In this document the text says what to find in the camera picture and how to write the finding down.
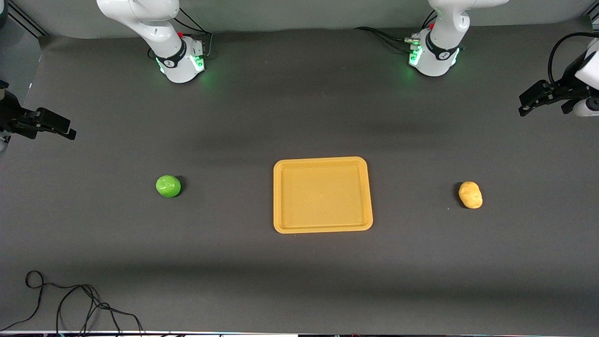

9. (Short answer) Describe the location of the yellow potato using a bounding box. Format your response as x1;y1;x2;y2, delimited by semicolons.
458;181;483;210

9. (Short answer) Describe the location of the yellow plastic tray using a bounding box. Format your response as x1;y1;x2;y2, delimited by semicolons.
273;156;374;234

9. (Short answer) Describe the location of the green lime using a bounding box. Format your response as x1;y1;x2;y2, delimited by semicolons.
155;175;182;198

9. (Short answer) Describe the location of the aluminium frame rail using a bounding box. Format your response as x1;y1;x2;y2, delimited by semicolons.
7;0;48;39

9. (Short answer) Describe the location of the black left arm base cable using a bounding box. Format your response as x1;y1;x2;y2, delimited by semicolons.
353;8;438;53

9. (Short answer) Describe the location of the black arm base cable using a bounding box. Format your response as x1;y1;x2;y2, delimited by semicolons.
353;8;438;53
172;7;214;60

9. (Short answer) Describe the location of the black right arm base cable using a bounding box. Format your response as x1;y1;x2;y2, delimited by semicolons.
172;7;214;60

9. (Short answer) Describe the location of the thin black loose cable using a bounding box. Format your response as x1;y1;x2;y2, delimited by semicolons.
0;270;145;336

